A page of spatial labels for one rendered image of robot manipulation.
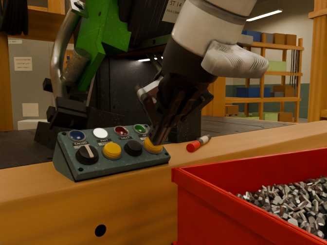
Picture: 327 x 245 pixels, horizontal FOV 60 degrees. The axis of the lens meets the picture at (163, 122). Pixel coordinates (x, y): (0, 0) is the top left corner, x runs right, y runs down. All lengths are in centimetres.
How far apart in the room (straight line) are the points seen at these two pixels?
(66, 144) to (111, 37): 32
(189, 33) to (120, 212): 24
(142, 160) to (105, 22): 33
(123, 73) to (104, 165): 49
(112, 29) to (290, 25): 1151
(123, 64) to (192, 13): 54
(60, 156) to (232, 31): 27
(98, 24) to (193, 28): 35
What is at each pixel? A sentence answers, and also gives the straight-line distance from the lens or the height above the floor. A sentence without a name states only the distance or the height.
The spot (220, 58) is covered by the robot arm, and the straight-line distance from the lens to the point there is 28.
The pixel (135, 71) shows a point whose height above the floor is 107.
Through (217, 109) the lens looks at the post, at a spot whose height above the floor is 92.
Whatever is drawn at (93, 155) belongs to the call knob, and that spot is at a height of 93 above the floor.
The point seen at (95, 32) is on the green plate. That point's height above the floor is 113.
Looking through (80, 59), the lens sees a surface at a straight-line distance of 59.
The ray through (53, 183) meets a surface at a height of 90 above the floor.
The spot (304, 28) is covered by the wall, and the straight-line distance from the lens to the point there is 1163.
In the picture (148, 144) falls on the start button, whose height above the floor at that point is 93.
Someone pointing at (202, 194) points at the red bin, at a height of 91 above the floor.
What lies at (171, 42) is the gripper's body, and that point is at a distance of 34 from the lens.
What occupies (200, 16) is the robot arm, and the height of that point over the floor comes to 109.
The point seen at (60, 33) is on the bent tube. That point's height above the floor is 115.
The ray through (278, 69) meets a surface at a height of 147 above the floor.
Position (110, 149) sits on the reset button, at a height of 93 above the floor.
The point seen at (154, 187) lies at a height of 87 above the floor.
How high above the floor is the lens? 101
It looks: 7 degrees down
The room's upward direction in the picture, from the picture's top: straight up
